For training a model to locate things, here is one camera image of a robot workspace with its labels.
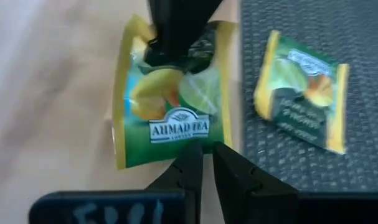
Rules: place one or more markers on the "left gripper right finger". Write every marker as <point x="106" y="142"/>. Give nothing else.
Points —
<point x="248" y="196"/>

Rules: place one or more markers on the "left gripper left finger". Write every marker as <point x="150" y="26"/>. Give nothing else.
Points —
<point x="176" y="193"/>

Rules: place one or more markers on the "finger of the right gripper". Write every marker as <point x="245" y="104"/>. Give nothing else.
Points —
<point x="179" y="25"/>

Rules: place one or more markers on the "grey woven placemat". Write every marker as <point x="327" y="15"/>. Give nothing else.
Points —
<point x="332" y="171"/>

